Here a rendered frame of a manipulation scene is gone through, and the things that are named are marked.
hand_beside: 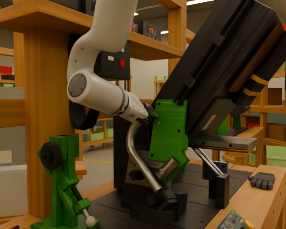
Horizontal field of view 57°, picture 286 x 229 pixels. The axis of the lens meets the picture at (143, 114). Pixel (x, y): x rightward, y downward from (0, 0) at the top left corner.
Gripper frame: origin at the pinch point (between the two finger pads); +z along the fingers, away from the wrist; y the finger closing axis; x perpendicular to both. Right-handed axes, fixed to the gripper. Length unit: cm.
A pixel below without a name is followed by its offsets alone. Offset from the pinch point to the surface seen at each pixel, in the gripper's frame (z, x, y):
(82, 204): -18.8, 22.8, -18.7
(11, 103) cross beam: -27.4, 26.7, 20.4
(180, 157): 3.0, -0.8, -18.6
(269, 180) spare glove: 56, -12, -34
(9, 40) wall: 464, 463, 990
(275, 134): 325, -34, 31
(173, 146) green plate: 3.3, -0.6, -14.3
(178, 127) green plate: 3.2, -5.7, -10.4
